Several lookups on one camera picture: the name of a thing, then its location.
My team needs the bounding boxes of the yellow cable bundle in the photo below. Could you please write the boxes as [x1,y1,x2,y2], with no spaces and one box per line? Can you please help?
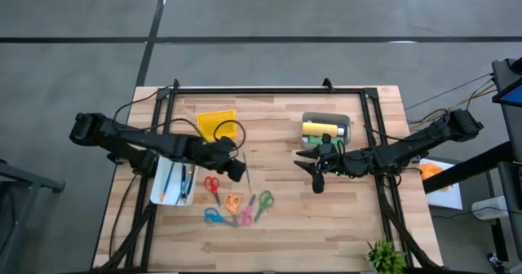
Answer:
[403,73,498,125]

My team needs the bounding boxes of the thin blue paintbrush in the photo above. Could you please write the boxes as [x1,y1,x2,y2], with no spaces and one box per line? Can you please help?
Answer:
[186,164,197,201]
[242,151,253,195]
[160,162,175,203]

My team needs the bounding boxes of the yellow plastic basket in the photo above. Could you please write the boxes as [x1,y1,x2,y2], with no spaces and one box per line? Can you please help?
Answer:
[197,109,237,143]

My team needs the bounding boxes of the orange-handled scissors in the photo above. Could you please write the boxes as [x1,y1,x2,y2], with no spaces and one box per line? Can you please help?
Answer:
[223,192,241,228]

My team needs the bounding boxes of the green-handled scissors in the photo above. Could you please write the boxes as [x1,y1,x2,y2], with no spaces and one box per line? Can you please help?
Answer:
[253,189,275,223]

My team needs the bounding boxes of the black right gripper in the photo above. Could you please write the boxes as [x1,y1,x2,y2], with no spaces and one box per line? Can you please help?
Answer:
[293,133,348,195]

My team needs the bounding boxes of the white box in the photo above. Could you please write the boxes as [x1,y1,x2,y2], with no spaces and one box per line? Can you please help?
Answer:
[418,157,465,211]

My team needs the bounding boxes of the orange object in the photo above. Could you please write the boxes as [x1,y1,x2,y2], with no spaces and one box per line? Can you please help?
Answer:
[419,162,450,192]

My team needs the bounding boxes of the grey metal stand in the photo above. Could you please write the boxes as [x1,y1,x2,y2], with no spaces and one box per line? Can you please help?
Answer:
[0,158,67,274]

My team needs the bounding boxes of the blue-handled scissors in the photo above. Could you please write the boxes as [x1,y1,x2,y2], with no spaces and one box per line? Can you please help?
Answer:
[203,207,237,229]

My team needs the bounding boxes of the white plastic bin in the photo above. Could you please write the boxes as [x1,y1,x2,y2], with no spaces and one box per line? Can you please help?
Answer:
[149,155,200,206]

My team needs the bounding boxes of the grey plastic bin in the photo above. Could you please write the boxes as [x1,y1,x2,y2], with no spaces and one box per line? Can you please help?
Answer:
[300,111,352,151]

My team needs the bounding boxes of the green plant white pot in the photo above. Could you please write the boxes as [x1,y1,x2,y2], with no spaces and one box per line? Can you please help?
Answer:
[365,239,408,274]

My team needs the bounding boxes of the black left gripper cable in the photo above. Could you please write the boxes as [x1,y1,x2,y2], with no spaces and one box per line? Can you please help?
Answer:
[161,117,247,155]

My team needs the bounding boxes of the black marker pen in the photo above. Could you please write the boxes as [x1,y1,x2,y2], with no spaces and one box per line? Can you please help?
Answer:
[184,166,192,204]

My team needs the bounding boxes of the pink-handled scissors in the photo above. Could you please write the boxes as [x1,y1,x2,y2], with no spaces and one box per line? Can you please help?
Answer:
[237,193,257,228]

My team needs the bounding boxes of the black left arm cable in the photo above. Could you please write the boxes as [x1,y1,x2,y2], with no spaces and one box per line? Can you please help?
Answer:
[110,86,175,122]

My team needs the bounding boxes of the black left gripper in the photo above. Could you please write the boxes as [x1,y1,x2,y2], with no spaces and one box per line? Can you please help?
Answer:
[191,136,248,183]

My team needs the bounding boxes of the white device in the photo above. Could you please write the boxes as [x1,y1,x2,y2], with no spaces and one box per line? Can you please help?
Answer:
[471,195,510,221]

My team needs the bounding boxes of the monitor with blue screen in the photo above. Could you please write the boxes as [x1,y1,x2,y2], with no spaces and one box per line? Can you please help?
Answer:
[491,57,522,108]

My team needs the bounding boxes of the red-handled scissors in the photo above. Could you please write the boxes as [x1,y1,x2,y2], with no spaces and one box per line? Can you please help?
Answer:
[203,175,222,207]

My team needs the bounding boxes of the black aluminium frame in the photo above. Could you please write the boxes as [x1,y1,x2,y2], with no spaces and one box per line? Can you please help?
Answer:
[95,77,445,274]

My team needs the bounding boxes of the black desk stand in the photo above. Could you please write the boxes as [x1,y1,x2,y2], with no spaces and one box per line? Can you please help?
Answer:
[422,57,522,274]

